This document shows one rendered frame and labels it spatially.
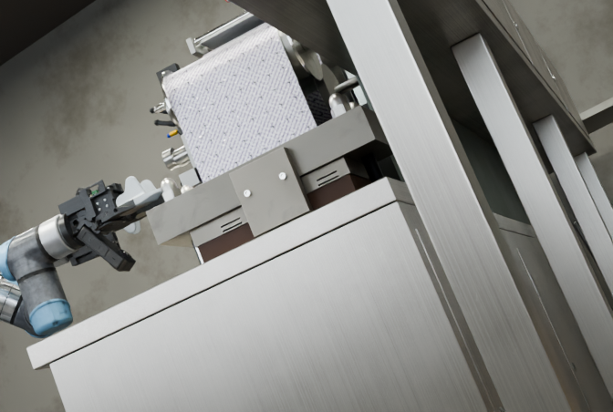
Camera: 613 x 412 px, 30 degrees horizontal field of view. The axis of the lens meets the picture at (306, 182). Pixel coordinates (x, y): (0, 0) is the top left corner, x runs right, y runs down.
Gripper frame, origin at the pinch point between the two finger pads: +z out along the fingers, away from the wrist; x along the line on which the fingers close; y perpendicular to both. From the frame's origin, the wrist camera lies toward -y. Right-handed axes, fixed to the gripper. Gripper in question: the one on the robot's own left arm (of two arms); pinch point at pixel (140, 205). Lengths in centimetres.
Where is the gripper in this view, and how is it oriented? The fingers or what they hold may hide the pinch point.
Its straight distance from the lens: 268.8
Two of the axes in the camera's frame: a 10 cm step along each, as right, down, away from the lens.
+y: 3.8, 9.2, -0.7
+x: -0.3, -0.7, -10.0
